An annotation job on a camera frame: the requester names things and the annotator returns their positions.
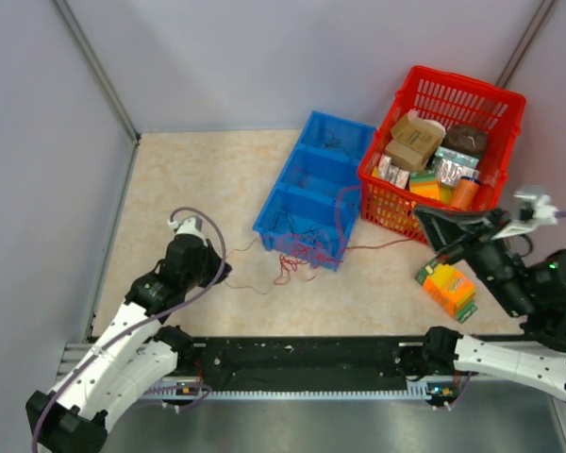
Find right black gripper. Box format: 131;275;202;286
409;203;535;317

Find black thin wire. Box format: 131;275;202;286
269;210;345;247

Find thin brown wire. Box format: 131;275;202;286
316;126;362;159

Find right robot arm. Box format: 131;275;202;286
396;206;566;403

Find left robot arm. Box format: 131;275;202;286
25;217;231;452

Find orange bottle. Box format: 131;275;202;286
449;176;481;211

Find yellow sponge pack in basket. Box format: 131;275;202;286
408;170;454;204

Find orange yellow sponge pack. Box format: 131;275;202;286
414;258;477;324

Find teal tissue pack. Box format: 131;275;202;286
433;146;479;186

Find silver foil packets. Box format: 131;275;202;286
371;155;409;190

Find lower brown cardboard box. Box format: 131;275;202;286
385;140;428;173

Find brown cardboard box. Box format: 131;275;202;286
385;140;428;173
391;110;445;156

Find red plastic basket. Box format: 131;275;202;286
358;65;526;242

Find dark brown round item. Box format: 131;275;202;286
442;124;489;156

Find upper brown cardboard box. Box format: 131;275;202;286
391;110;445;156

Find blue three-compartment bin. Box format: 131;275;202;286
253;110;375;271

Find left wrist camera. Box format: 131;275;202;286
168;215;203;237

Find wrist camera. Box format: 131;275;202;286
168;215;203;237
492;185;558;240

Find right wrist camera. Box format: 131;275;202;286
492;185;558;240

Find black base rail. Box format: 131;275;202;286
171;336;455;391

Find white cable duct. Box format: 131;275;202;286
140;382;432;402

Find right aluminium corner post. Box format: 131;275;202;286
494;0;558;89

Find aluminium corner post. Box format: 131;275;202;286
494;0;558;89
49;0;141;145

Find left aluminium corner post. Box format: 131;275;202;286
49;0;141;145

